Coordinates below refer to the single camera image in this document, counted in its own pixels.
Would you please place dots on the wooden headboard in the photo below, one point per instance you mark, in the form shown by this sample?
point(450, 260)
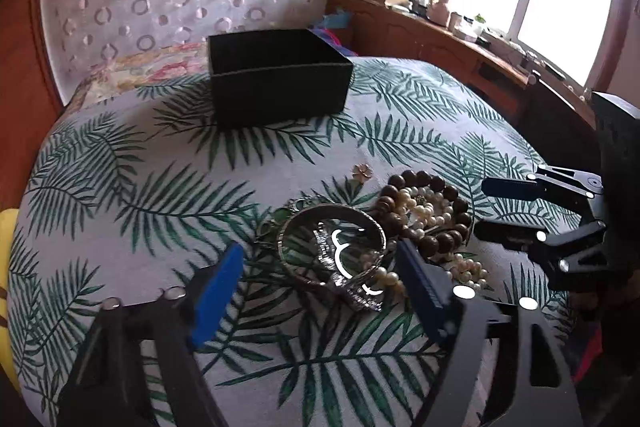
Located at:
point(30, 103)

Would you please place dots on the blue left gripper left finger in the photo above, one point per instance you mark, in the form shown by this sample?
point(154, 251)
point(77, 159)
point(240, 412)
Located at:
point(210, 291)

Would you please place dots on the yellow plush toy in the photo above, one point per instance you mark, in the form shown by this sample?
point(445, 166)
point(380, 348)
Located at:
point(8, 219)

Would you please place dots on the black jewelry box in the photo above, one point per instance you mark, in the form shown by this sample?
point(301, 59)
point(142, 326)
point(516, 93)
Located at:
point(269, 76)

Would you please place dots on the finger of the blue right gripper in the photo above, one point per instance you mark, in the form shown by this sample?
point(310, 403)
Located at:
point(511, 189)
point(509, 235)

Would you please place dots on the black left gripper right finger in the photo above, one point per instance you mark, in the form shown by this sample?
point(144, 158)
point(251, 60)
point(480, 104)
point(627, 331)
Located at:
point(428, 288)

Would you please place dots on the floral quilt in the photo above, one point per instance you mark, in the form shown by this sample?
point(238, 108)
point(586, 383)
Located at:
point(134, 71)

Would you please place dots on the wooden side cabinet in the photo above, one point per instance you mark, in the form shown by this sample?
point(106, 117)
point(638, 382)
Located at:
point(559, 126)

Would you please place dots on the blue blanket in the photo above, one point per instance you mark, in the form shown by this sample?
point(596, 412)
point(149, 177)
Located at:
point(330, 37)

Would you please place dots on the palm leaf bedspread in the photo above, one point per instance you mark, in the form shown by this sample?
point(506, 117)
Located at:
point(134, 194)

